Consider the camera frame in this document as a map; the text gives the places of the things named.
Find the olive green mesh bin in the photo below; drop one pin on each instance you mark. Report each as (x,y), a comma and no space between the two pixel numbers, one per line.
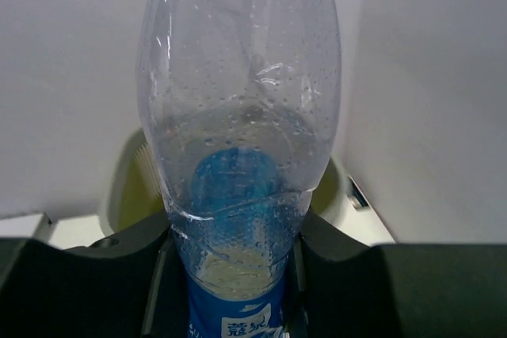
(134,193)

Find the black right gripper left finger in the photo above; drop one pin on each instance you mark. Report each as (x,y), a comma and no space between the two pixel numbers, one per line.
(129,284)

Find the blue label crushed bottle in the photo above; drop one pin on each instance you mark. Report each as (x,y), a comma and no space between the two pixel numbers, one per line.
(239,102)

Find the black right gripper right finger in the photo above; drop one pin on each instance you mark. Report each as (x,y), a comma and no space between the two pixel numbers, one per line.
(339,287)

